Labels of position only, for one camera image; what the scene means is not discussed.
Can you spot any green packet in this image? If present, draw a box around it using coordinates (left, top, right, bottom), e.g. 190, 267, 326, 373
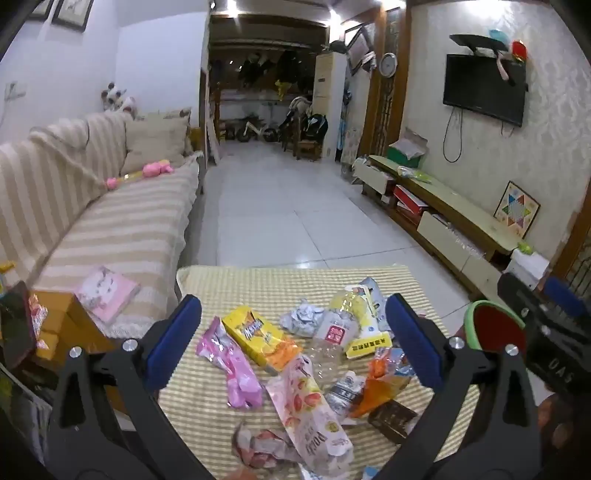
397, 165, 430, 183

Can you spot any orange cardboard box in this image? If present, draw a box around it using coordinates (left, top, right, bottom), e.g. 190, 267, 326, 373
30, 291, 116, 365

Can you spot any black wall shelf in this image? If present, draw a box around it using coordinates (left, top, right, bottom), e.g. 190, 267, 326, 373
449, 33, 511, 58

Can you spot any wooden lattice screen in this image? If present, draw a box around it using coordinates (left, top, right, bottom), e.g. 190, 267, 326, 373
551, 185, 591, 296

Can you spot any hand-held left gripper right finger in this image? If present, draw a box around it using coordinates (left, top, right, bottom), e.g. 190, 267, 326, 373
369, 293, 543, 480

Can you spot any white standing air conditioner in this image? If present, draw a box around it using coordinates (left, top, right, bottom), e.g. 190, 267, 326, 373
313, 52, 347, 158

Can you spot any grey paper ball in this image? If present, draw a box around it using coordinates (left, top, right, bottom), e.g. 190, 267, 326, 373
279, 299, 326, 335

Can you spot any white stuffed toy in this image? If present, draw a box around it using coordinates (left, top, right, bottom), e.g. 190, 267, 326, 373
100, 83, 138, 121

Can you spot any yellow checked table mat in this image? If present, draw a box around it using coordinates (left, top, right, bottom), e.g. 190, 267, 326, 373
159, 264, 481, 480

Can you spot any red bin with green rim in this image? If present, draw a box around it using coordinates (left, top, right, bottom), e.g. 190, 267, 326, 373
463, 300, 529, 370

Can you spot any leaning framed picture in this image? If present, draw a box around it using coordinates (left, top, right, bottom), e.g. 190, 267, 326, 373
344, 23, 377, 75

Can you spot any wooden chair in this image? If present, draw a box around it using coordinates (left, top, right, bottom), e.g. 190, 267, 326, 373
295, 138, 321, 161

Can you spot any blue patterned carton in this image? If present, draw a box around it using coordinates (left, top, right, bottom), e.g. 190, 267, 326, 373
358, 277, 393, 324

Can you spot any yellow orange snack box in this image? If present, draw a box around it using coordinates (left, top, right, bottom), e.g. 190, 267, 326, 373
222, 305, 303, 374

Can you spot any framed checkers board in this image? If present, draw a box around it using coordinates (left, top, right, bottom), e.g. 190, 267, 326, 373
493, 181, 542, 239

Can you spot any pink plastic wrapper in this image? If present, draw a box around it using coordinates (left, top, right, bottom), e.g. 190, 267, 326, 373
196, 316, 264, 411

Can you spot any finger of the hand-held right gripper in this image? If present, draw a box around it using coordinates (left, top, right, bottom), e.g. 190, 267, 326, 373
498, 272, 542, 329
542, 276, 591, 320

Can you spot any red white wrapper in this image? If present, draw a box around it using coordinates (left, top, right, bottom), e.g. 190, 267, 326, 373
231, 422, 301, 472

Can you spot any green box with white lid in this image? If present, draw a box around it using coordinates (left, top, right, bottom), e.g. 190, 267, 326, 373
387, 128, 429, 169

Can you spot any black television cable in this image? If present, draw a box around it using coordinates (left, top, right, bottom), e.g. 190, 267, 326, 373
443, 108, 463, 163

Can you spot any yellow white carton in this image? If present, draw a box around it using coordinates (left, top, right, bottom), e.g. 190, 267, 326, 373
329, 285, 393, 361

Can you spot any black television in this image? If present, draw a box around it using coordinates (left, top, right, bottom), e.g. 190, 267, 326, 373
442, 54, 528, 128

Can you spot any white bicycle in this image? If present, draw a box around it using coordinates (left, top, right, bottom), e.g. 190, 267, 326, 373
235, 115, 280, 144

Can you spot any long wooden television cabinet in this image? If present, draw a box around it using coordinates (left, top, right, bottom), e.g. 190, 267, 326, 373
353, 154, 532, 296

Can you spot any beige cushion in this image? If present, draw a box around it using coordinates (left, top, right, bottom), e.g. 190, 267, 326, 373
121, 111, 192, 174

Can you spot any beige striped sofa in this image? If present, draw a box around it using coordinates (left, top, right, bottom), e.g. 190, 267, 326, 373
0, 108, 204, 337

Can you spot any orange snack bag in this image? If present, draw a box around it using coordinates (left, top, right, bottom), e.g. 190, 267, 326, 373
353, 346, 419, 418

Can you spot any brown box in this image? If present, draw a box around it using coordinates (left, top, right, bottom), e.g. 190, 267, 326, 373
367, 399, 419, 444

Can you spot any pink peach snack pouch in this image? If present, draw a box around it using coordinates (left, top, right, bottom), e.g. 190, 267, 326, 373
265, 355, 354, 476

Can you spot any red snack packet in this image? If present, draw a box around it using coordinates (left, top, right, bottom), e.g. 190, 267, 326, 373
28, 293, 49, 352

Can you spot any pink printed packet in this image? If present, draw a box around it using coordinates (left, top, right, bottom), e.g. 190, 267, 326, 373
76, 267, 140, 324

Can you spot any red box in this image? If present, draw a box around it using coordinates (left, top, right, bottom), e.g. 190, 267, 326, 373
392, 185, 428, 215

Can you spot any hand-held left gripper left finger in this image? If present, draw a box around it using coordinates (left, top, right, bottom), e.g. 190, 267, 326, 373
46, 294, 218, 480

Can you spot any clear plastic bottle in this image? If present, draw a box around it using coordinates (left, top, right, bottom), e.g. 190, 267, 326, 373
304, 293, 366, 384

